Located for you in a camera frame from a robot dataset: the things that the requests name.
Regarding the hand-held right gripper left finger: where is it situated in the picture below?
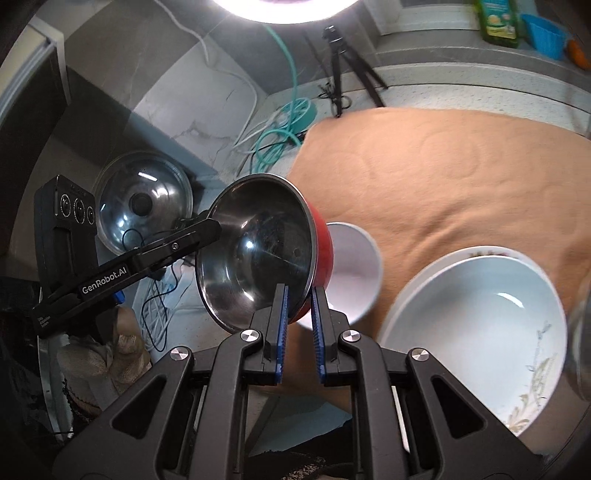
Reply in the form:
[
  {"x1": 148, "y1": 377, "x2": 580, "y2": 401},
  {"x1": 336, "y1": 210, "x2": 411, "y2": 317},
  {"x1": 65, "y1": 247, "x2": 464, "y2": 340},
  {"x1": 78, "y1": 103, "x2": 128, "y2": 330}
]
[{"x1": 53, "y1": 284, "x2": 291, "y2": 480}]

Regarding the tan blanket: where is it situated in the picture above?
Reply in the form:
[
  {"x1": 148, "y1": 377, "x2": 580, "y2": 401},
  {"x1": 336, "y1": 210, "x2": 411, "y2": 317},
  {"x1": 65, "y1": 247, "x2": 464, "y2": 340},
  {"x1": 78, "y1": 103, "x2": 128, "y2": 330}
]
[{"x1": 245, "y1": 108, "x2": 591, "y2": 416}]

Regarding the light blue bowl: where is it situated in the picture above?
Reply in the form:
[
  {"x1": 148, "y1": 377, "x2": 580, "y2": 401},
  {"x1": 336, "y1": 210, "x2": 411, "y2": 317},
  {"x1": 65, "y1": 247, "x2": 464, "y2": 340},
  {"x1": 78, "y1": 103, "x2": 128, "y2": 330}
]
[{"x1": 295, "y1": 222, "x2": 384, "y2": 331}]

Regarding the person's left forearm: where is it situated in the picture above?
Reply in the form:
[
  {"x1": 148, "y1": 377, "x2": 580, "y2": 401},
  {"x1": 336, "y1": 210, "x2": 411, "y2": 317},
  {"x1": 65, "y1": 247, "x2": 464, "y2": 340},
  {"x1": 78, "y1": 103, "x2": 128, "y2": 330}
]
[{"x1": 60, "y1": 378, "x2": 103, "y2": 435}]

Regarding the teal hose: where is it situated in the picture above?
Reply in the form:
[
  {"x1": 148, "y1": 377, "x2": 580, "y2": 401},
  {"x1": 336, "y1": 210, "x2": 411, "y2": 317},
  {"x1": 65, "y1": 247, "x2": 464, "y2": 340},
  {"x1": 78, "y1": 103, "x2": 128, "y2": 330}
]
[{"x1": 252, "y1": 23, "x2": 320, "y2": 172}]

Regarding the black cable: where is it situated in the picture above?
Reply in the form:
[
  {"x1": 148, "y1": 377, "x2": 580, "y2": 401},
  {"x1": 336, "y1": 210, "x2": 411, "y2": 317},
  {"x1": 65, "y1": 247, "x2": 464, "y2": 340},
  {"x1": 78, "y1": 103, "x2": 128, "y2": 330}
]
[{"x1": 122, "y1": 228, "x2": 191, "y2": 325}]

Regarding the stainless steel bowl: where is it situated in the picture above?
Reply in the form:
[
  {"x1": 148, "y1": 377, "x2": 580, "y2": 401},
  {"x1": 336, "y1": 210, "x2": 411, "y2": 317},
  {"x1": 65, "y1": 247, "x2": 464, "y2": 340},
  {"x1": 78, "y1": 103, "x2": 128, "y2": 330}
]
[{"x1": 566, "y1": 277, "x2": 591, "y2": 402}]

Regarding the green dish soap bottle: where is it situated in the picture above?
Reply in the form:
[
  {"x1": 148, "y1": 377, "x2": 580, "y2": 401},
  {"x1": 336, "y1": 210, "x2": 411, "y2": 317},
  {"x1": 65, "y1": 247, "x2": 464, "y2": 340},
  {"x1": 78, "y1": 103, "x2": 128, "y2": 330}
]
[{"x1": 475, "y1": 0, "x2": 523, "y2": 47}]

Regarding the blue plastic container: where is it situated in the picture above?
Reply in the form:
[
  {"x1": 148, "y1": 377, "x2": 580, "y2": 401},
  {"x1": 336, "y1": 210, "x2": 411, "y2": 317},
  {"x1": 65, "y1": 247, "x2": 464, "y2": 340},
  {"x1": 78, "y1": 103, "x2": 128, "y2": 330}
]
[{"x1": 521, "y1": 13, "x2": 568, "y2": 61}]

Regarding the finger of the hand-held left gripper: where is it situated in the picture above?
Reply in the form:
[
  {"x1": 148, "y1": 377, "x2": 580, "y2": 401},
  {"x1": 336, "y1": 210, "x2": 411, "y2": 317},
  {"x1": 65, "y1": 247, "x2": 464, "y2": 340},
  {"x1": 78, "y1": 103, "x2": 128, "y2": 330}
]
[{"x1": 137, "y1": 210, "x2": 223, "y2": 278}]

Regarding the white cable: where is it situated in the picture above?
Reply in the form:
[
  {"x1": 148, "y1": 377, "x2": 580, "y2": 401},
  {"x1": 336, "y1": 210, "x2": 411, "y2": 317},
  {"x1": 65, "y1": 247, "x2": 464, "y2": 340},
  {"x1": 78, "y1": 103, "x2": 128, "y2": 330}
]
[{"x1": 175, "y1": 18, "x2": 297, "y2": 154}]

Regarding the person's left hand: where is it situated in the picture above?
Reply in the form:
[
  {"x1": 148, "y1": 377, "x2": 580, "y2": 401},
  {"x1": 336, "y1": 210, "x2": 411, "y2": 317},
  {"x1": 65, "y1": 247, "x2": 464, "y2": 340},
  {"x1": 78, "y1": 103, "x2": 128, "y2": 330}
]
[{"x1": 58, "y1": 305, "x2": 153, "y2": 389}]

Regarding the white plate with leaf print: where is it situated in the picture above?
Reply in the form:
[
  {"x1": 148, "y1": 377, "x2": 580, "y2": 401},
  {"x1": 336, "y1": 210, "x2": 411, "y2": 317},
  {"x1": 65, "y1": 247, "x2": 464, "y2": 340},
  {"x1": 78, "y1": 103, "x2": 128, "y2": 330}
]
[{"x1": 385, "y1": 256, "x2": 569, "y2": 437}]

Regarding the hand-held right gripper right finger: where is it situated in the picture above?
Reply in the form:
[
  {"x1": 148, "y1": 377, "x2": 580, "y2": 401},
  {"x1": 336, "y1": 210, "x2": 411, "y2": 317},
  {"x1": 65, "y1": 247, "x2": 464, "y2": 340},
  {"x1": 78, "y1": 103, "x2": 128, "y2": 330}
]
[{"x1": 310, "y1": 286, "x2": 546, "y2": 480}]

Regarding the glass pot lid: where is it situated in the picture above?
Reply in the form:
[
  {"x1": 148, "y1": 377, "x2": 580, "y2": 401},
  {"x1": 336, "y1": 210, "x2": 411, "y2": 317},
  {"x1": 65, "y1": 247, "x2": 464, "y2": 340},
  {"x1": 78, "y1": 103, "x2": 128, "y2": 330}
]
[{"x1": 95, "y1": 150, "x2": 195, "y2": 255}]

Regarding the white ring lamp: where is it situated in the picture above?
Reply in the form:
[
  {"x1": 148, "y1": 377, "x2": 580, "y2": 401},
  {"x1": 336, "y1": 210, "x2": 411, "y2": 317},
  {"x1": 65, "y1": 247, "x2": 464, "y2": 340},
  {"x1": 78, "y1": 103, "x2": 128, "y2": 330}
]
[{"x1": 210, "y1": 0, "x2": 361, "y2": 24}]

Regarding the black tripod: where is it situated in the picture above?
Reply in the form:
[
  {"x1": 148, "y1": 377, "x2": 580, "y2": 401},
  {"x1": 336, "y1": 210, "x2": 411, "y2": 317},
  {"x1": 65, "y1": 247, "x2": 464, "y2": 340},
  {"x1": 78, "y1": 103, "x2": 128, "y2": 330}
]
[{"x1": 318, "y1": 25, "x2": 389, "y2": 119}]

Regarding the red steel bowl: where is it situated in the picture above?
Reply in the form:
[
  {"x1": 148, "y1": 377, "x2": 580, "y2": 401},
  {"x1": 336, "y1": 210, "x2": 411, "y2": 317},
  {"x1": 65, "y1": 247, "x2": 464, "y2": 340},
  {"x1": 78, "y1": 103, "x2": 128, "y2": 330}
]
[{"x1": 195, "y1": 174, "x2": 334, "y2": 334}]

